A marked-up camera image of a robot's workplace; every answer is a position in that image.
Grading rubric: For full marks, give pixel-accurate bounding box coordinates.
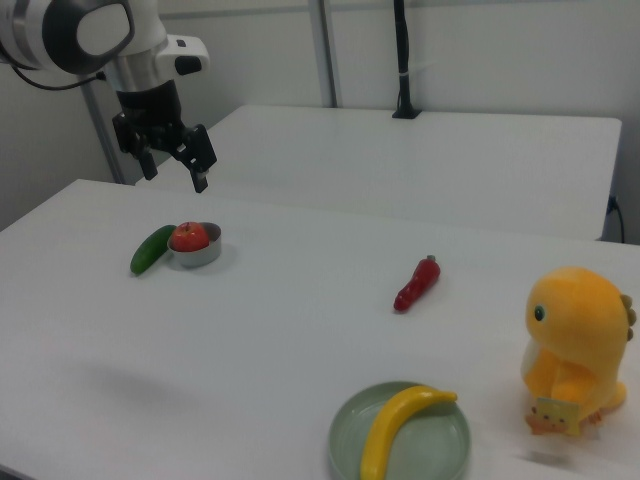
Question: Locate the green toy cucumber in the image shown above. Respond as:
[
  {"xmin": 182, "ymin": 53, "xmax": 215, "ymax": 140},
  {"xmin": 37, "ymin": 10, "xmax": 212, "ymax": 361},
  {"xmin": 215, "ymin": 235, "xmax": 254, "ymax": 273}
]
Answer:
[{"xmin": 130, "ymin": 224, "xmax": 177, "ymax": 275}]

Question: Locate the red toy apple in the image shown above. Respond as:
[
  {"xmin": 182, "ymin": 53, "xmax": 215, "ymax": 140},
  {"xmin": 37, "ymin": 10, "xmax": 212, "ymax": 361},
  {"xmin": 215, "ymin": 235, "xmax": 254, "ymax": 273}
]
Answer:
[{"xmin": 170, "ymin": 221, "xmax": 211, "ymax": 252}]

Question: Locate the red chili pepper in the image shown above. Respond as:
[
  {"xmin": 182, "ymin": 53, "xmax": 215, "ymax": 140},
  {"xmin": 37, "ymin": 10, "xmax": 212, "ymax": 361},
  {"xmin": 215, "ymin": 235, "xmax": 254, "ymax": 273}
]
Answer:
[{"xmin": 393, "ymin": 254, "xmax": 442, "ymax": 313}]

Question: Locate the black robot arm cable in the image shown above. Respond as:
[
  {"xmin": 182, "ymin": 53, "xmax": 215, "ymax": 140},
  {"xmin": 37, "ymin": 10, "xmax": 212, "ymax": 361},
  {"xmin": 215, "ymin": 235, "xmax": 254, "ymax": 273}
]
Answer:
[{"xmin": 9, "ymin": 64, "xmax": 107, "ymax": 92}]

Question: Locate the yellow toy banana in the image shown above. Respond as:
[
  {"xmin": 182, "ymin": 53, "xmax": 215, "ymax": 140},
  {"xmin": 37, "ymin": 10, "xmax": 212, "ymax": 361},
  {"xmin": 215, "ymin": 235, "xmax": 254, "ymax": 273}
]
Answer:
[{"xmin": 359, "ymin": 384, "xmax": 458, "ymax": 480}]

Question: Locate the black camera stand pole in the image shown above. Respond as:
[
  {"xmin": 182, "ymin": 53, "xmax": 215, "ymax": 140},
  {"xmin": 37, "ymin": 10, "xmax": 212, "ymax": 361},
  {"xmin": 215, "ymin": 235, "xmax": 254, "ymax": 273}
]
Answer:
[{"xmin": 391, "ymin": 0, "xmax": 424, "ymax": 120}]

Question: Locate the yellow plush dinosaur toy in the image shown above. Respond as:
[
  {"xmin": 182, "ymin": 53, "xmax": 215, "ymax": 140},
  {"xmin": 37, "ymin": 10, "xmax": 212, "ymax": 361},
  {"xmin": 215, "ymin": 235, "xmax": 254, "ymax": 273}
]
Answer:
[{"xmin": 521, "ymin": 266, "xmax": 640, "ymax": 426}]

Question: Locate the yellow paper plush tag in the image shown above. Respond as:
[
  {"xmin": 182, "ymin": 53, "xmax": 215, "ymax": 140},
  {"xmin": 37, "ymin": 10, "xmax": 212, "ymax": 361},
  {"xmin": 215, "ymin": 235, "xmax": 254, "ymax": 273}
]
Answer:
[{"xmin": 524, "ymin": 396, "xmax": 581, "ymax": 437}]

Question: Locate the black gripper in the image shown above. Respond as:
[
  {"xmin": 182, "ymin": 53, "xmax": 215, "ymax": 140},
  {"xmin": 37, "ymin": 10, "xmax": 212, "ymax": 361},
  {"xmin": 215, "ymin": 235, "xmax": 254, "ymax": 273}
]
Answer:
[{"xmin": 111, "ymin": 81, "xmax": 219, "ymax": 194}]

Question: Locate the small metal bowl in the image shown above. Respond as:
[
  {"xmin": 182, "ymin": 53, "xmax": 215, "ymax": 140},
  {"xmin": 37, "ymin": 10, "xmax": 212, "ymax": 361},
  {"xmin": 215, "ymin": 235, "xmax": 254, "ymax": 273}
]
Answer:
[{"xmin": 167, "ymin": 222, "xmax": 223, "ymax": 268}]

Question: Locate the pale green plastic plate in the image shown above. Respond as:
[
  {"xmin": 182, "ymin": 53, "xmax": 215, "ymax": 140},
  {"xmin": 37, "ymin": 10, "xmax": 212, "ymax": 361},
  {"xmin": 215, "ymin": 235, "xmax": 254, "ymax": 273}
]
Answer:
[{"xmin": 328, "ymin": 381, "xmax": 472, "ymax": 480}]

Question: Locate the black power cable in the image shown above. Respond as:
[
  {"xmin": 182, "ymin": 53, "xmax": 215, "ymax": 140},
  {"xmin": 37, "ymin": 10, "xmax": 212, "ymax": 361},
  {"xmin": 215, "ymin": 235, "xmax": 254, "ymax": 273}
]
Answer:
[{"xmin": 606, "ymin": 196, "xmax": 626, "ymax": 244}]

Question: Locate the white side table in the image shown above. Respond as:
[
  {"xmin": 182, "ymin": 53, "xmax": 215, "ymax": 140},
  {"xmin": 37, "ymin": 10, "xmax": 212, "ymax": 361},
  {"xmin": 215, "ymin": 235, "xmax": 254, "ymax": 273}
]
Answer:
[{"xmin": 134, "ymin": 104, "xmax": 623, "ymax": 242}]

